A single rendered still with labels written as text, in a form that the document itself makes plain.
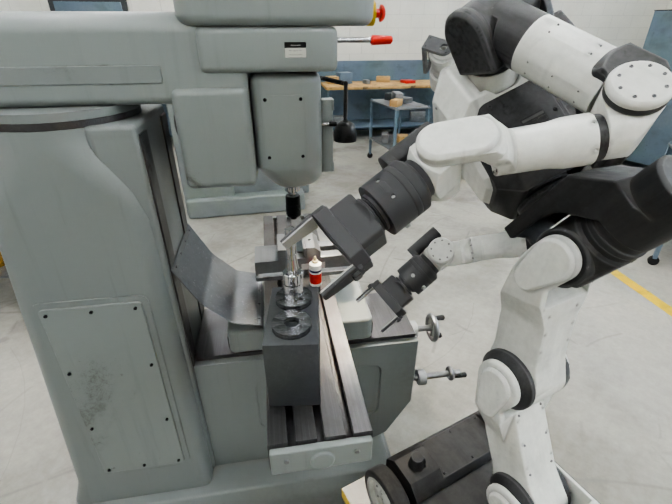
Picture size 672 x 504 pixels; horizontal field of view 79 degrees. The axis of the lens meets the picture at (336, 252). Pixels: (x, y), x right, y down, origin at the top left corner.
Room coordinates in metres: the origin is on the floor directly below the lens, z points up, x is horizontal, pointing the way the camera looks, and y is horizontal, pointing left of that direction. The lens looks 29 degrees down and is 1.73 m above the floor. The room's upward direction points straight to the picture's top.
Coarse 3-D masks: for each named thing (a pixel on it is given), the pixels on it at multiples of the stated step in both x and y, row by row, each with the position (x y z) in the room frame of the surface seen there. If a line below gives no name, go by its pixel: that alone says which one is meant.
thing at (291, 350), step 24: (312, 288) 0.86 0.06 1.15; (288, 312) 0.74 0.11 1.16; (312, 312) 0.76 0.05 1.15; (264, 336) 0.67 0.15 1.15; (288, 336) 0.66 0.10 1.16; (312, 336) 0.67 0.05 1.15; (264, 360) 0.65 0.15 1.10; (288, 360) 0.65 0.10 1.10; (312, 360) 0.65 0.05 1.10; (288, 384) 0.65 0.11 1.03; (312, 384) 0.65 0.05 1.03
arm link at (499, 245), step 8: (504, 232) 0.93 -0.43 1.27; (488, 240) 0.92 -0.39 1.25; (496, 240) 0.91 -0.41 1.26; (504, 240) 0.91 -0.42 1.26; (512, 240) 0.90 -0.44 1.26; (520, 240) 0.89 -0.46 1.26; (488, 248) 0.90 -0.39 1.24; (496, 248) 0.90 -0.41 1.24; (504, 248) 0.90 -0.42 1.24; (512, 248) 0.89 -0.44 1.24; (520, 248) 0.89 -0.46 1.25; (528, 248) 0.89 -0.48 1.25; (488, 256) 0.90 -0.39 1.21; (496, 256) 0.90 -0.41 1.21; (504, 256) 0.90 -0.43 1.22; (512, 256) 0.89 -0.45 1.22; (520, 256) 0.90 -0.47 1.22
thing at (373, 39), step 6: (372, 36) 1.14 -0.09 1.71; (378, 36) 1.14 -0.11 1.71; (384, 36) 1.14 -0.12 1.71; (390, 36) 1.14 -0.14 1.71; (342, 42) 1.13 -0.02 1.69; (348, 42) 1.13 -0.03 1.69; (354, 42) 1.13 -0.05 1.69; (360, 42) 1.13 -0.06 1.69; (366, 42) 1.14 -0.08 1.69; (372, 42) 1.13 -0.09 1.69; (378, 42) 1.13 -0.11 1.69; (384, 42) 1.14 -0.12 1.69; (390, 42) 1.14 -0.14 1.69
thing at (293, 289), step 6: (288, 282) 0.78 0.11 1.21; (294, 282) 0.78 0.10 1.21; (300, 282) 0.79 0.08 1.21; (288, 288) 0.79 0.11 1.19; (294, 288) 0.78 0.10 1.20; (300, 288) 0.79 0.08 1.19; (288, 294) 0.79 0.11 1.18; (294, 294) 0.78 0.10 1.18; (300, 294) 0.79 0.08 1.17; (288, 300) 0.79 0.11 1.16; (294, 300) 0.78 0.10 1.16
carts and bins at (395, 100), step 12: (396, 96) 5.58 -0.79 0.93; (372, 108) 5.99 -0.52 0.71; (396, 108) 5.27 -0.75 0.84; (408, 108) 5.32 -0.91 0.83; (420, 108) 5.38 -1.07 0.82; (372, 120) 6.00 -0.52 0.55; (396, 120) 5.27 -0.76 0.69; (384, 132) 5.81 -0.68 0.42; (396, 132) 5.28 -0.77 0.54; (384, 144) 5.58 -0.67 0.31; (0, 252) 2.36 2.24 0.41; (0, 264) 2.34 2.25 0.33; (0, 276) 2.23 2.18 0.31
